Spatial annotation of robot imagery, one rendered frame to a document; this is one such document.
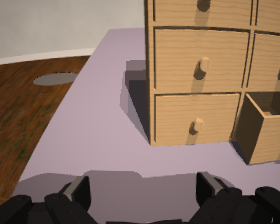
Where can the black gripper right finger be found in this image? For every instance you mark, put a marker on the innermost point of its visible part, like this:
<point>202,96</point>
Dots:
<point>232,207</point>

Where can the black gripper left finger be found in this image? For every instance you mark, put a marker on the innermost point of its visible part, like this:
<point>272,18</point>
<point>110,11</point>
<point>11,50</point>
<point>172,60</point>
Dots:
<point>20,209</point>

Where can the tan wooden chest of drawers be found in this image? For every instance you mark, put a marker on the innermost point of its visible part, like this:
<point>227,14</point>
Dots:
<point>150,84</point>

